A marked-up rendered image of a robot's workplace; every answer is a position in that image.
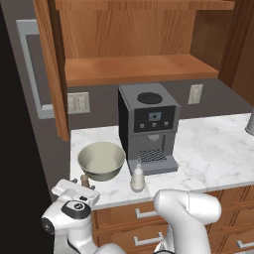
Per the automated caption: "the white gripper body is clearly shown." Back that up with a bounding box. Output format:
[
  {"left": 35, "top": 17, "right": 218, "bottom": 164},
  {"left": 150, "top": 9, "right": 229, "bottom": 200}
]
[{"left": 51, "top": 179, "right": 101, "bottom": 208}]

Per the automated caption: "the brown shaker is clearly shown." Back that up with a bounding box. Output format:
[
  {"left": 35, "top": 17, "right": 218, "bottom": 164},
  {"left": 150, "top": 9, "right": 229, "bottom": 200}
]
[{"left": 80, "top": 174, "right": 91, "bottom": 189}]

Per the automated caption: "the pale green mixing bowl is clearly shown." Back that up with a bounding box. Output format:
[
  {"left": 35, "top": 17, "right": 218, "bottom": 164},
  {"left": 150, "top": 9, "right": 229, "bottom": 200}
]
[{"left": 76, "top": 141, "right": 127, "bottom": 183}]

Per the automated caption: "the white bottle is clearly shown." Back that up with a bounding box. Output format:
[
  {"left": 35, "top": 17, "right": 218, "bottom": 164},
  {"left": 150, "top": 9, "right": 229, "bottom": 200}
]
[{"left": 130, "top": 163, "right": 146, "bottom": 193}]

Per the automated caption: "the wooden cabinet door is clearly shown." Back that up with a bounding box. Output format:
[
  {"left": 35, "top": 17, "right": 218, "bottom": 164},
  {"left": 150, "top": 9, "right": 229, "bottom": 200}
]
[
  {"left": 33, "top": 0, "right": 70, "bottom": 143},
  {"left": 217, "top": 0, "right": 254, "bottom": 107}
]

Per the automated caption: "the wooden cabinet with shelf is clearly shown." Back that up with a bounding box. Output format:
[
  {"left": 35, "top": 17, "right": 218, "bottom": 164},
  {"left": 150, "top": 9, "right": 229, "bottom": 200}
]
[{"left": 53, "top": 0, "right": 236, "bottom": 88}]

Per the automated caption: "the wooden drawer front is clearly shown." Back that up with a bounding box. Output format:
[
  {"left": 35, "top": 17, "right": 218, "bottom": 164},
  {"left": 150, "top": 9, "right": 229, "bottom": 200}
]
[
  {"left": 206, "top": 184, "right": 254, "bottom": 236},
  {"left": 91, "top": 197, "right": 167, "bottom": 236},
  {"left": 207, "top": 225, "right": 254, "bottom": 254},
  {"left": 92, "top": 223, "right": 171, "bottom": 254}
]

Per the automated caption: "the grey coffee machine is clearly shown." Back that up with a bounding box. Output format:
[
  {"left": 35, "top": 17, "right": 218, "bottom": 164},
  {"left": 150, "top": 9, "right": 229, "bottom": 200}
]
[{"left": 117, "top": 82, "right": 183, "bottom": 177}]

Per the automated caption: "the grey metal vessel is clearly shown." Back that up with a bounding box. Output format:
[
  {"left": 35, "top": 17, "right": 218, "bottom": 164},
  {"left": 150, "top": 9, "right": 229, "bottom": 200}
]
[{"left": 244, "top": 110, "right": 254, "bottom": 137}]

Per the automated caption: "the silver drawer handle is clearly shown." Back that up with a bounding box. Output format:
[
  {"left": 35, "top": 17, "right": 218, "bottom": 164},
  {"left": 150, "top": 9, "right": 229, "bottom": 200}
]
[
  {"left": 236, "top": 239, "right": 254, "bottom": 250},
  {"left": 134, "top": 207, "right": 161, "bottom": 220},
  {"left": 132, "top": 231, "right": 165, "bottom": 248}
]

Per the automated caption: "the wide white wall outlet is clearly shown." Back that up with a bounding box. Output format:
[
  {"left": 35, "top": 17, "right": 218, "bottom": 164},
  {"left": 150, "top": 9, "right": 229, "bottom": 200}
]
[{"left": 66, "top": 91, "right": 91, "bottom": 115}]

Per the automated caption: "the narrow white wall outlet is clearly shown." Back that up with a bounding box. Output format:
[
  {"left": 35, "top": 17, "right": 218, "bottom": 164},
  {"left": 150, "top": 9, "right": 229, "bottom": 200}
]
[{"left": 188, "top": 83, "right": 204, "bottom": 106}]

